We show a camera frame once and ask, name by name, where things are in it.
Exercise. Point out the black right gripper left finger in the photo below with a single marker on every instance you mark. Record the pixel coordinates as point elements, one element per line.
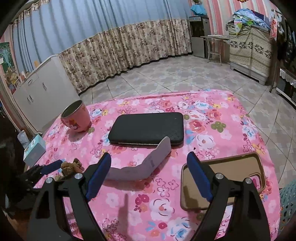
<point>95,175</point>

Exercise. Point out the white cabinet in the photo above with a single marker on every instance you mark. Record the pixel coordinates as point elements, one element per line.
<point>45,93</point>

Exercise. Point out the light blue tissue box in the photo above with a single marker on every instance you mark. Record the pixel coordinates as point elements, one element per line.
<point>34,151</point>

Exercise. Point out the pink mug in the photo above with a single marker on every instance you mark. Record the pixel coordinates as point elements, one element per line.
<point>76,117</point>

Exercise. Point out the blue bag on dispenser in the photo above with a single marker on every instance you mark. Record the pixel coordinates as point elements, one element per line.
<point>198,10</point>

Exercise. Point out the white paper card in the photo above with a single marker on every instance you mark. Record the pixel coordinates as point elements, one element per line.
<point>146,168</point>

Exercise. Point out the pile of folded clothes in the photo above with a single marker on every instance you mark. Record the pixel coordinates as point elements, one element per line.
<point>249,17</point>

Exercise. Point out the brown paper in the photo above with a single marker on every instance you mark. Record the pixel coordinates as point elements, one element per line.
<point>69,169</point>

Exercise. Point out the patterned covered cabinet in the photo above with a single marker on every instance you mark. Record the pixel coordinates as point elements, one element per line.
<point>251,51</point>

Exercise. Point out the water dispenser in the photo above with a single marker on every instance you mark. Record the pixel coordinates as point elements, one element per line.
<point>199,28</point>

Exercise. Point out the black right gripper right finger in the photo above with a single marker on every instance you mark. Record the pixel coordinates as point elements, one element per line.
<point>203,176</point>

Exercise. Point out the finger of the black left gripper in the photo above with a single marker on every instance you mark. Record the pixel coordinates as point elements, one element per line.
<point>47,169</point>

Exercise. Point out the blue and floral curtain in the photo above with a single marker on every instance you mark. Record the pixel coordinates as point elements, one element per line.
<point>99,39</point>

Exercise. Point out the light blue plastic basket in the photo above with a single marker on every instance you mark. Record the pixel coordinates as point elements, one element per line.
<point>287,204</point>

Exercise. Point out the black zip case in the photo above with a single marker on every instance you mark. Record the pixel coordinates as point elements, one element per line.
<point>147,129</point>

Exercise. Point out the small metal side table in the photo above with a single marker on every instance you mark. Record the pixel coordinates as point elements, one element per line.
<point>215,45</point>

